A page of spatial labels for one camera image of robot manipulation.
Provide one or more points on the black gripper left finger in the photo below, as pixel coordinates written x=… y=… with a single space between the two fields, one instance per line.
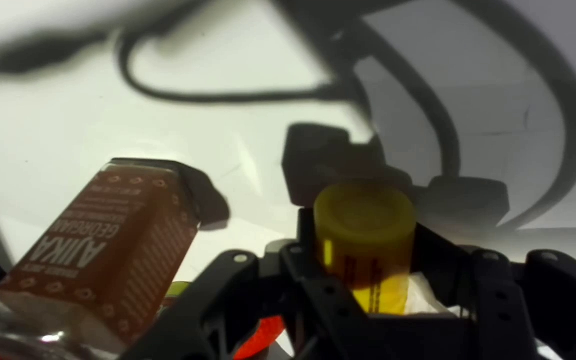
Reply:
x=317 y=157

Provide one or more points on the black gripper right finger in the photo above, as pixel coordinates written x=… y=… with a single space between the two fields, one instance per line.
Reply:
x=462 y=202

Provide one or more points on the yellow play-doh tub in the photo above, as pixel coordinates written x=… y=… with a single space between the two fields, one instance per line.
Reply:
x=364 y=236

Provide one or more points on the spice jar with red lid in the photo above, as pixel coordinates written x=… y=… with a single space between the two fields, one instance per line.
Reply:
x=96 y=279

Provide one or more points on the white plastic bag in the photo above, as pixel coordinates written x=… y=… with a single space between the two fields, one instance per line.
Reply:
x=435 y=300

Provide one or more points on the orange lid play-doh tub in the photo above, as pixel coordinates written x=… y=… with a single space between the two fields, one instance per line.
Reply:
x=261 y=340

